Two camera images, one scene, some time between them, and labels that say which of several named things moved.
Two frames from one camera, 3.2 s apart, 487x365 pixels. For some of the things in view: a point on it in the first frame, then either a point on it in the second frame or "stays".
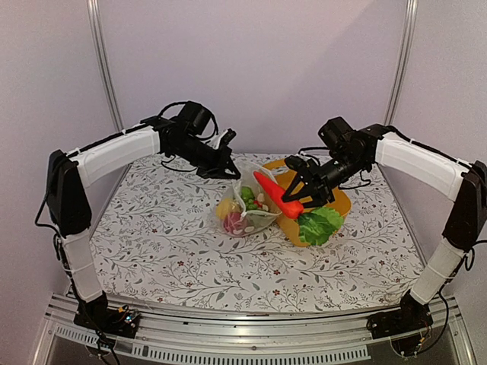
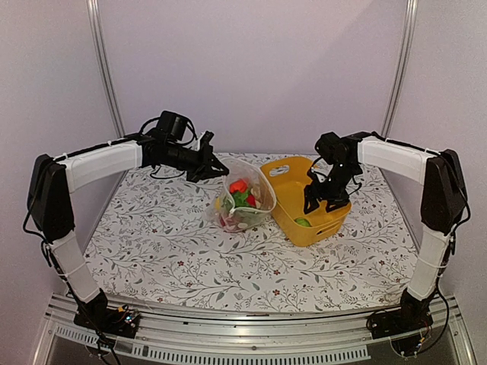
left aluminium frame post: [94, 17] stays
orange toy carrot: [292, 209] to [239, 191]
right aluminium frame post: [402, 61] stays
